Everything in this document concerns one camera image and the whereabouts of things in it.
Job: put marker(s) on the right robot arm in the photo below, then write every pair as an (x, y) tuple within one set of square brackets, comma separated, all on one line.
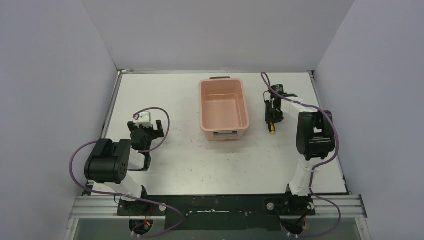
[(315, 139)]

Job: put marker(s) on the pink plastic bin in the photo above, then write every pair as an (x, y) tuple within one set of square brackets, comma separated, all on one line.
[(223, 109)]

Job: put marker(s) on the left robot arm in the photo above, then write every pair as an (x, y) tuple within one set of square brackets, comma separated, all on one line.
[(110, 162)]

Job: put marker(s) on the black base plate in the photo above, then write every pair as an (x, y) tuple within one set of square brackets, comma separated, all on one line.
[(221, 212)]

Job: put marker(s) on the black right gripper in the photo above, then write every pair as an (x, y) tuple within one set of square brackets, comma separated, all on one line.
[(270, 118)]

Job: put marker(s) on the yellow black screwdriver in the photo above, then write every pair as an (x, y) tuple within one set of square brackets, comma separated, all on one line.
[(271, 128)]

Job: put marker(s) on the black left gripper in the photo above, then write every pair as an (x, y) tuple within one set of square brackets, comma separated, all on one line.
[(145, 129)]

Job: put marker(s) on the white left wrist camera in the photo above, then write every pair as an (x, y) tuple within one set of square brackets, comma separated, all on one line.
[(143, 119)]

